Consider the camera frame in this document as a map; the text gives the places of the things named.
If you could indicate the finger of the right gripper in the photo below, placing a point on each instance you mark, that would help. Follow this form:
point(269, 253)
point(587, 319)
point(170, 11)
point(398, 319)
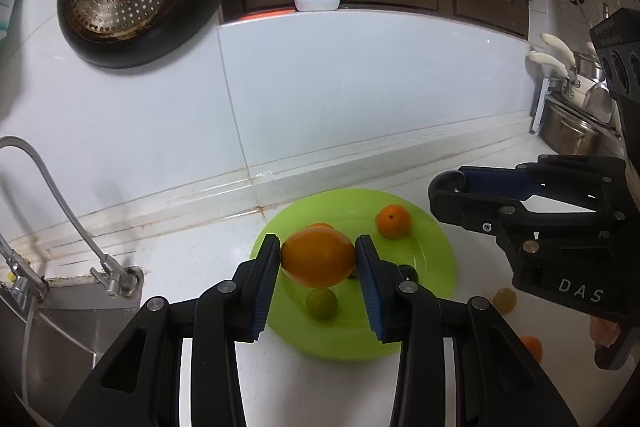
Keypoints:
point(516, 183)
point(475, 211)

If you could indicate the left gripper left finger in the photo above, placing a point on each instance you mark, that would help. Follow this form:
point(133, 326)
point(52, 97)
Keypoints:
point(137, 381)

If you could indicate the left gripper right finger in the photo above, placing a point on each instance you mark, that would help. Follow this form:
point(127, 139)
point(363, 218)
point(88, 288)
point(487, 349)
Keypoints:
point(498, 381)

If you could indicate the large orange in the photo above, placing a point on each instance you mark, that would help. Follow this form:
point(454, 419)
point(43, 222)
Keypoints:
point(393, 222)
point(318, 257)

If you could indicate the small orange tangerine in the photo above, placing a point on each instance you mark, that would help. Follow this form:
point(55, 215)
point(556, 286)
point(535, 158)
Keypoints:
point(534, 347)

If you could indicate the steel pot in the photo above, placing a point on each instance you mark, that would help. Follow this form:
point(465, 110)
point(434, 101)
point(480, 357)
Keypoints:
point(566, 133)

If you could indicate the green plate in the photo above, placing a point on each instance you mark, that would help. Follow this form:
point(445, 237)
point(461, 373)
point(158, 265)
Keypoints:
point(347, 336)

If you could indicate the yellow-brown round fruit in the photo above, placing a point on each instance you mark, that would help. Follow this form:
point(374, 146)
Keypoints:
point(505, 300)

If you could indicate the steel sink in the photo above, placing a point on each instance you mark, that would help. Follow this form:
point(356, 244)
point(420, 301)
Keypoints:
point(48, 350)

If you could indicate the curved metal faucet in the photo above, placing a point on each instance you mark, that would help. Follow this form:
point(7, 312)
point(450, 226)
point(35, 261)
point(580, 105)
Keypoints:
point(117, 280)

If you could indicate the small orange on plate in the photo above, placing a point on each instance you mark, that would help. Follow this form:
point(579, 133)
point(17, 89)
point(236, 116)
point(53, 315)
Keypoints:
point(321, 225)

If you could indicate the green lime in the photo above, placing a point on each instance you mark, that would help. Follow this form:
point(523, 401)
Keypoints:
point(321, 304)

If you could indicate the black frying pan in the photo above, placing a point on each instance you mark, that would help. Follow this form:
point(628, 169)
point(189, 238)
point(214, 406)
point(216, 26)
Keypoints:
point(168, 33)

